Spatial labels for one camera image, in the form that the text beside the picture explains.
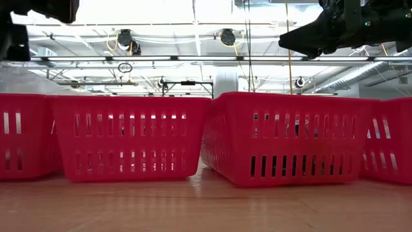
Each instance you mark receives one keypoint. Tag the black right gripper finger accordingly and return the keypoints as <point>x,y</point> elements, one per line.
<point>299,40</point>

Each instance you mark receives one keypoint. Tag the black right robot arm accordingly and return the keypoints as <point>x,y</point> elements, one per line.
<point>386,29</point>

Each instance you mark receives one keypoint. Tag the white pillar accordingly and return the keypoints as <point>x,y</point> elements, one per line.
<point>227,83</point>

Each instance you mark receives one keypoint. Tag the distant black rig frame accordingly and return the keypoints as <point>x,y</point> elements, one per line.
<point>188,82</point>

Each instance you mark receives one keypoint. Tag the red slotted plastic basket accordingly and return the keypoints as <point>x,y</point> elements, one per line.
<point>289,146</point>
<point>32,141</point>
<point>402,145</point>
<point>128,143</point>

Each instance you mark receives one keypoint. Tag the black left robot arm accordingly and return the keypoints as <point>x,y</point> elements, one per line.
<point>14,42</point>

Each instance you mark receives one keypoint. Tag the dark ceiling beam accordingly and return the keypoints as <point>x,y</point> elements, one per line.
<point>96,83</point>

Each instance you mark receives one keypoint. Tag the grey ventilation duct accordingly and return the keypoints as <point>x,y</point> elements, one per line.
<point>351,75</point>
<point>25,82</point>

